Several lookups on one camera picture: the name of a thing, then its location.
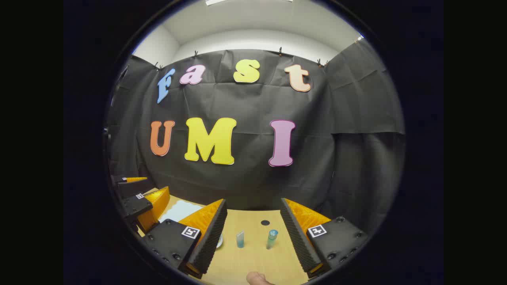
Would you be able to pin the white ceiling light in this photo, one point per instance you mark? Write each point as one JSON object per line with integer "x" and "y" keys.
{"x": 216, "y": 1}

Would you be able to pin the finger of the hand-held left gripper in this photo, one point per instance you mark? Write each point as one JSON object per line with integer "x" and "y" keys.
{"x": 121, "y": 180}
{"x": 134, "y": 206}

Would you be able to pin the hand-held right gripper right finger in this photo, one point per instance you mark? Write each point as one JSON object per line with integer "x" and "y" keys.
{"x": 301, "y": 241}

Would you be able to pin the silver blue sachet packet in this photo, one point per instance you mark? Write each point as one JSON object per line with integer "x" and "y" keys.
{"x": 220, "y": 241}

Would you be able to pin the light blue suitcase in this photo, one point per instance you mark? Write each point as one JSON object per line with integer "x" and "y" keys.
{"x": 178, "y": 211}

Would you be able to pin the clear blue bottle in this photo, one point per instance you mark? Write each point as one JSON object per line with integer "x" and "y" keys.
{"x": 271, "y": 239}

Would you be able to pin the small blue white tube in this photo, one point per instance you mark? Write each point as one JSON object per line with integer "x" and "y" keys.
{"x": 240, "y": 240}

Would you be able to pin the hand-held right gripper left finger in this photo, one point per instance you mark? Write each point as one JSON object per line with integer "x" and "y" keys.
{"x": 210, "y": 241}

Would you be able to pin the black backdrop cloth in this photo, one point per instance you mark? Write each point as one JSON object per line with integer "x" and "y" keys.
{"x": 253, "y": 103}

